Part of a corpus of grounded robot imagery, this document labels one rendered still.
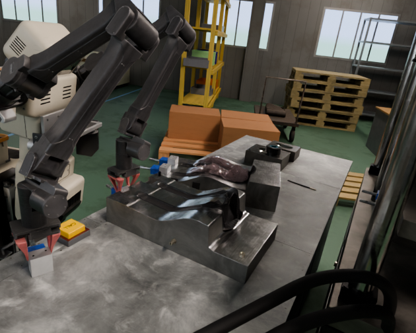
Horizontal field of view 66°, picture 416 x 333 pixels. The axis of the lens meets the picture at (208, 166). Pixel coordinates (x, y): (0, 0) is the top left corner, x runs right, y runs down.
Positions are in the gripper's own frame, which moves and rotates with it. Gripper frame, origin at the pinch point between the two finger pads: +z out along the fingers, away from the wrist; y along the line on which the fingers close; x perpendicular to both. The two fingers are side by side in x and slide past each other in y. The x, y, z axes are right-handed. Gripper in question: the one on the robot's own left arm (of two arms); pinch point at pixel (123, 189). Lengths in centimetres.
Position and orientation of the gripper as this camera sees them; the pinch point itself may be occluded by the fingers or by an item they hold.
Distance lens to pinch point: 123.3
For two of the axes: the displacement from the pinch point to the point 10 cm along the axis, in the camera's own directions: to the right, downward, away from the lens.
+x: -8.0, -2.8, 5.3
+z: -1.0, 9.3, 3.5
